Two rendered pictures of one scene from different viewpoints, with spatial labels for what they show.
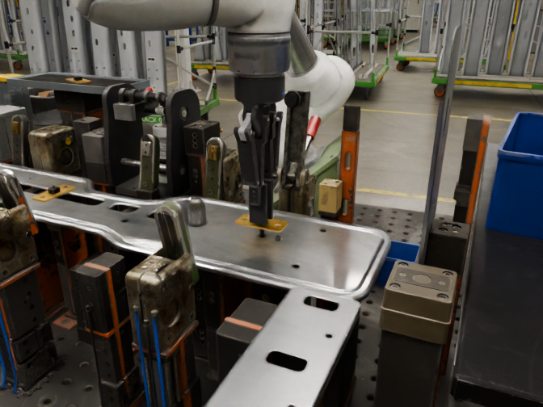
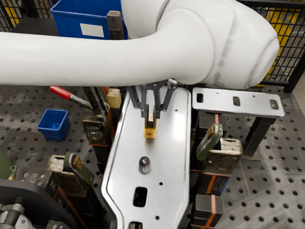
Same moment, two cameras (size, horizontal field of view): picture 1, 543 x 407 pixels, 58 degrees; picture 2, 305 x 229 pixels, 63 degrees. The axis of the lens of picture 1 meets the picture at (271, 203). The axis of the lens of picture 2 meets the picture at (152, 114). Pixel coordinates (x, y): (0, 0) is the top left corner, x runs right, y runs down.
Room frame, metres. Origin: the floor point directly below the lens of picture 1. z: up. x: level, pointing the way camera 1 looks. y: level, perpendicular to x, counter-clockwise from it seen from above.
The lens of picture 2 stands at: (0.86, 0.44, 1.59)
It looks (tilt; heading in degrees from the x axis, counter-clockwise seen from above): 49 degrees down; 253
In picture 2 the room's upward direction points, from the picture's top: straight up
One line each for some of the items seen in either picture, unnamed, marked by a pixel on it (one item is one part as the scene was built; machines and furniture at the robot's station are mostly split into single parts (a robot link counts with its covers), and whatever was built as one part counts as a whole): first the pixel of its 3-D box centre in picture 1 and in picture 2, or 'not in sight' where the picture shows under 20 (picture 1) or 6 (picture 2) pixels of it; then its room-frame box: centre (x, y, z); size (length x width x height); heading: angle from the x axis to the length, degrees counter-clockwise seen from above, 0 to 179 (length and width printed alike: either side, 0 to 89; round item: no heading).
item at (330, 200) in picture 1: (326, 270); (119, 129); (0.82, -0.11, 0.88); 0.04 x 0.04 x 0.36; 66
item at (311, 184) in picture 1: (296, 256); (103, 147); (0.88, -0.05, 0.88); 0.07 x 0.06 x 0.35; 156
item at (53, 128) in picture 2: (395, 265); (55, 125); (1.07, -0.31, 0.74); 0.11 x 0.10 x 0.09; 66
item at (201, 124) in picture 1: (207, 212); (60, 213); (1.03, 0.15, 0.91); 0.07 x 0.05 x 0.42; 156
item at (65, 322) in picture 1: (72, 257); not in sight; (0.94, 0.44, 0.84); 0.13 x 0.05 x 0.29; 156
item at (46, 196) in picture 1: (54, 190); not in sight; (0.92, 0.44, 1.01); 0.08 x 0.04 x 0.01; 156
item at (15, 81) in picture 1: (77, 82); not in sight; (1.32, 0.52, 1.16); 0.37 x 0.14 x 0.02; 66
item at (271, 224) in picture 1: (261, 220); (150, 124); (0.73, 0.02, 1.03); 0.08 x 0.04 x 0.01; 66
